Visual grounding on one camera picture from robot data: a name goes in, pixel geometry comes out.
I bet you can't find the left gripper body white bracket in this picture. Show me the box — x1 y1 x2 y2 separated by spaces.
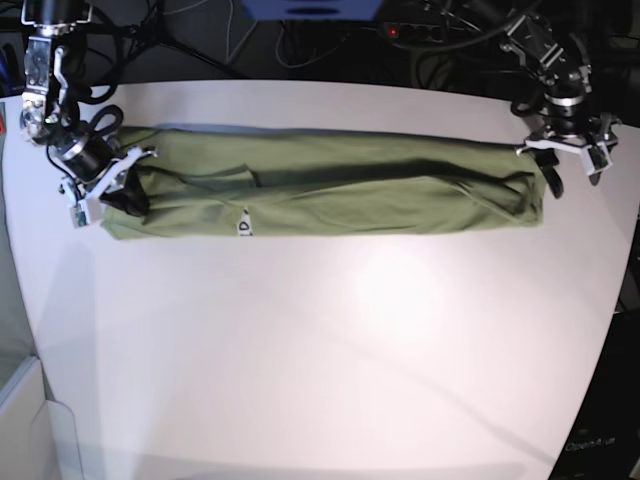
515 112 620 158

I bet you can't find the green T-shirt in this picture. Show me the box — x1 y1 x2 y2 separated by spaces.
102 128 546 240

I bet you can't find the black power strip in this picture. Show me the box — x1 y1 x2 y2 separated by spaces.
377 21 480 48

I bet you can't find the white bin at left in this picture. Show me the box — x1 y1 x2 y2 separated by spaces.
1 356 84 479

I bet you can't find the black OpenArm base box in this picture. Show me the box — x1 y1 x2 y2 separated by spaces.
550 314 639 479

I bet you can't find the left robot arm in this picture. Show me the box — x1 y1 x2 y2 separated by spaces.
501 13 620 199

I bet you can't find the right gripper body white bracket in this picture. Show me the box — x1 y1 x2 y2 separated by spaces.
59 146 158 203

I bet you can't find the blue box overhead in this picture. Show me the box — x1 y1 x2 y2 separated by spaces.
242 0 383 21

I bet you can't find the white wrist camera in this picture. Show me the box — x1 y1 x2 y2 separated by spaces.
585 143 612 186
68 198 104 229

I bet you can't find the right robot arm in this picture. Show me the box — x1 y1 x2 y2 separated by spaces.
20 1 156 227

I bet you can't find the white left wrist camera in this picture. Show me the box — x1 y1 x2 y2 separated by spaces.
585 143 612 186

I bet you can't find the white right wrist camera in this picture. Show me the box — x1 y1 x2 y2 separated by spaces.
68 198 104 229

